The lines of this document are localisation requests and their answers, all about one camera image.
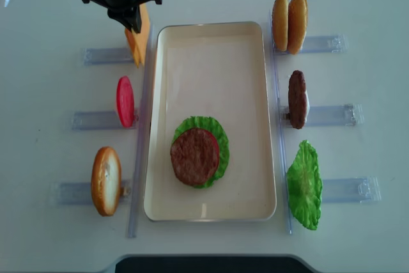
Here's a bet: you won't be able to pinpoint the orange cheese slice front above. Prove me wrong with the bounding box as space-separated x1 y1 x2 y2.
125 4 150 67

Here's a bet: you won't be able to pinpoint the red tomato slice standing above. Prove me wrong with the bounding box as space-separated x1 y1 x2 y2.
116 76 135 128

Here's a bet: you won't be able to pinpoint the green lettuce leaf on stack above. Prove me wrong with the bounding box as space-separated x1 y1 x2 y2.
171 116 230 189

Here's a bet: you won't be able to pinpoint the brown meat patty on stack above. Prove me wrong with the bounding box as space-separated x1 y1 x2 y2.
170 128 215 186

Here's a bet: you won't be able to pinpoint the red tomato slice on stack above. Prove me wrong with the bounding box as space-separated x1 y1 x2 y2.
201 129 220 174

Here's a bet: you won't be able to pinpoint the standing brown meat patty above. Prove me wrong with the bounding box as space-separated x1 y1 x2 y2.
288 70 308 129

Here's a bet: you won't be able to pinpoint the standing green lettuce leaf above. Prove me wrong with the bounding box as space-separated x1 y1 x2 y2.
286 140 323 230

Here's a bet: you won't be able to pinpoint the cream rectangular tray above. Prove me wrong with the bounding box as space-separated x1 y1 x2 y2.
144 21 277 222

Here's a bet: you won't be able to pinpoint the bun slice far right rear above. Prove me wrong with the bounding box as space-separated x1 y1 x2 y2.
272 0 289 52

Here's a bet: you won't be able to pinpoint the standing bun slice left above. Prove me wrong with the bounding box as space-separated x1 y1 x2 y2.
91 146 121 217

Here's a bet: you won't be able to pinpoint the bun slice far right front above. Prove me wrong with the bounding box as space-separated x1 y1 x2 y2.
287 0 308 54

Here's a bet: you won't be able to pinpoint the black monitor edge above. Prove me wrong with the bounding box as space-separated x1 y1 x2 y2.
115 256 311 273

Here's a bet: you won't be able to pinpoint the clear holder rail cheese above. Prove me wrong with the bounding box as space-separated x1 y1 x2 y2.
81 47 134 66

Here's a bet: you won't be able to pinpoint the clear holder rail tomato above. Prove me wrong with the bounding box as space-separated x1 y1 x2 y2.
71 110 139 131

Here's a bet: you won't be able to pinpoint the clear holder rail left bun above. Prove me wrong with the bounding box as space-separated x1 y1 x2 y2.
49 180 132 206

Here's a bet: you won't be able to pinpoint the clear holder rail right buns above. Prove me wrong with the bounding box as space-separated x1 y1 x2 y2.
273 33 349 54

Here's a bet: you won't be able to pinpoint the clear holder rail patty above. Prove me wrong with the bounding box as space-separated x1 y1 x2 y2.
281 103 366 127

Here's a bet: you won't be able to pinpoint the clear holder rail lettuce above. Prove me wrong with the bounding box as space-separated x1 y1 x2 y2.
322 176 382 203

